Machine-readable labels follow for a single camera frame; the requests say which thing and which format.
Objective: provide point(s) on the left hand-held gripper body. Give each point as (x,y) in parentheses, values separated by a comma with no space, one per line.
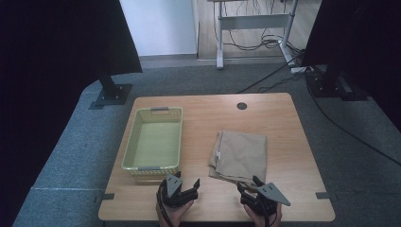
(174,189)

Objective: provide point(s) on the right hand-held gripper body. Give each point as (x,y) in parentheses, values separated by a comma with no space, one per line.
(268,195)

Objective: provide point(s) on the beige cloth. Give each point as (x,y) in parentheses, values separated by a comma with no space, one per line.
(239,156)

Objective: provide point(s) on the green plastic basket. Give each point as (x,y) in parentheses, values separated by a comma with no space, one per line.
(154,145)

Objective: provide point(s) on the person's right hand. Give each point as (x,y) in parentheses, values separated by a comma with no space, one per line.
(257,219)

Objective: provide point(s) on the person's left hand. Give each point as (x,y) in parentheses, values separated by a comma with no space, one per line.
(176,216)

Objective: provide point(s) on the grey tape piece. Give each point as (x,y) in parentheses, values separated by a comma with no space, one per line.
(106,197)
(322,195)

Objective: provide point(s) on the black stand base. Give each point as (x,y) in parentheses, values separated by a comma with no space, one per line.
(334,85)
(113,93)

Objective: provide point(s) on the white power strip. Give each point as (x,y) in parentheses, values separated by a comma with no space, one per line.
(299,69)

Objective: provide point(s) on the black curtain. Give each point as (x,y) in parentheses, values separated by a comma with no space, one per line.
(56,78)
(362,41)

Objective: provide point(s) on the white desk frame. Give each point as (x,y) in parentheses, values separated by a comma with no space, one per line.
(252,22)

